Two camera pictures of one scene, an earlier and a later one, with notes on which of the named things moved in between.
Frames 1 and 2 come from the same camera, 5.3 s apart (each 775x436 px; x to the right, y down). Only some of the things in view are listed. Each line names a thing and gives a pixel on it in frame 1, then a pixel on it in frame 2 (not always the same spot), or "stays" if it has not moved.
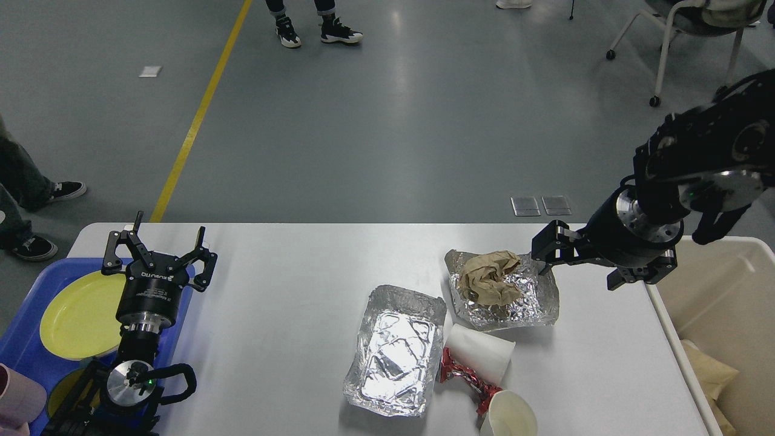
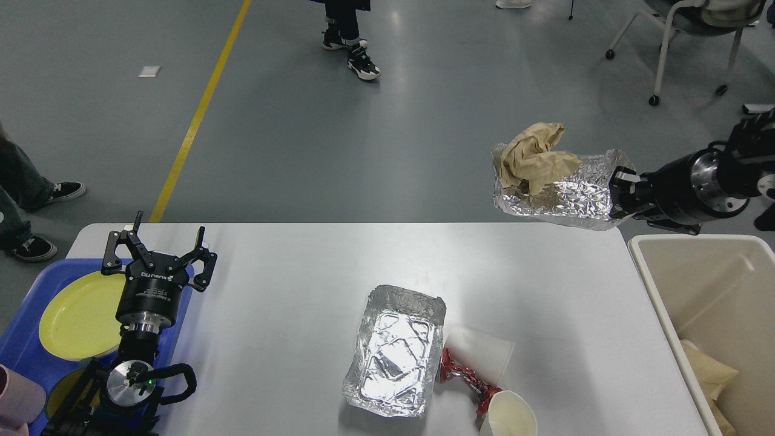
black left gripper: (151, 299) stays
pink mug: (22, 399) stays
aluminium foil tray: (396, 357) stays
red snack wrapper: (481, 392) stays
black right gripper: (618, 232) → (690, 189)
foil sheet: (537, 304) → (580, 200)
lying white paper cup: (488, 356) stays
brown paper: (481, 277) → (528, 157)
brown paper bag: (711, 376) stays
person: (332, 29) → (342, 30)
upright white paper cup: (508, 415) stays
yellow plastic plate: (82, 322) stays
